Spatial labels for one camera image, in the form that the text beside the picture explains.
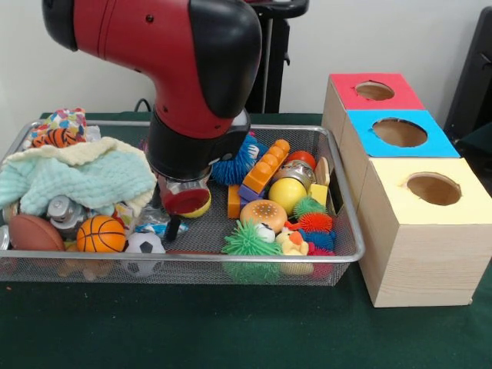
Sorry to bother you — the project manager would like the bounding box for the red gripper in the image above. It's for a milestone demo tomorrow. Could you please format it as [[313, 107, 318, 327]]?
[[151, 178, 211, 242]]

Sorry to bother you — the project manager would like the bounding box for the clear plastic bottle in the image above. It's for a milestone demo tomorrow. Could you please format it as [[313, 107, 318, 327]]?
[[134, 207, 190, 235]]

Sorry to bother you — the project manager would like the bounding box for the yellow ball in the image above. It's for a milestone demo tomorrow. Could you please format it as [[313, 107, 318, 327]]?
[[180, 191, 212, 219], [268, 177, 308, 214]]

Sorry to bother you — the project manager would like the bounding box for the light blue knitted cloth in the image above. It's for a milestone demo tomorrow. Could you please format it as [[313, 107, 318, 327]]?
[[0, 149, 158, 216]]

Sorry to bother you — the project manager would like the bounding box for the cream knitted cloth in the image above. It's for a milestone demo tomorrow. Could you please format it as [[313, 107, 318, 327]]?
[[2, 136, 157, 216]]

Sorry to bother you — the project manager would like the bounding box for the shallow mesh bin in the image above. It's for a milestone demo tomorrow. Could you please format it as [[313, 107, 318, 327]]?
[[0, 118, 366, 288]]

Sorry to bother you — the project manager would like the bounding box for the wooden box with three holes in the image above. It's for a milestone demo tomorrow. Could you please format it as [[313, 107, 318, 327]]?
[[321, 72, 492, 308]]

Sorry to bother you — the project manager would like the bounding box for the small soccer ball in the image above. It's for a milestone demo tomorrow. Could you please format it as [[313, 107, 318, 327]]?
[[123, 231, 166, 278]]

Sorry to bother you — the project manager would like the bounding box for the small orange basketball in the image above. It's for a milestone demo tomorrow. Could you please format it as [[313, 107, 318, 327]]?
[[75, 214, 127, 254]]

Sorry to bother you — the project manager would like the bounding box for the blue spiky ball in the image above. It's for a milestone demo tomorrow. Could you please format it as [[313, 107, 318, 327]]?
[[211, 132, 259, 186]]

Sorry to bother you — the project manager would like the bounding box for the green spiky ball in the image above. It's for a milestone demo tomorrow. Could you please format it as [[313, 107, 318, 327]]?
[[221, 219, 284, 284]]

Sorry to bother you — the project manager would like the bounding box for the toy hamburger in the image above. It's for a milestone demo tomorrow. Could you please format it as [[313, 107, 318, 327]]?
[[240, 199, 288, 232]]

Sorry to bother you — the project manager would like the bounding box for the orange and purple toy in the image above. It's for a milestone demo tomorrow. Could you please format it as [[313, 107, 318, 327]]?
[[227, 139, 291, 219]]

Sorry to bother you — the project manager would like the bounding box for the brown red ball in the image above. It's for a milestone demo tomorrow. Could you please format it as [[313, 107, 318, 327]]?
[[9, 214, 65, 253]]

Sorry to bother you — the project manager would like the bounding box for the dark green side tablecloth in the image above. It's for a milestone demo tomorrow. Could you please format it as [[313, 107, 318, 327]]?
[[453, 122, 492, 162]]

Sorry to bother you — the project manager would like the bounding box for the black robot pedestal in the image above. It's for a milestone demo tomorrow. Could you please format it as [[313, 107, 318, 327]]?
[[245, 0, 311, 115]]

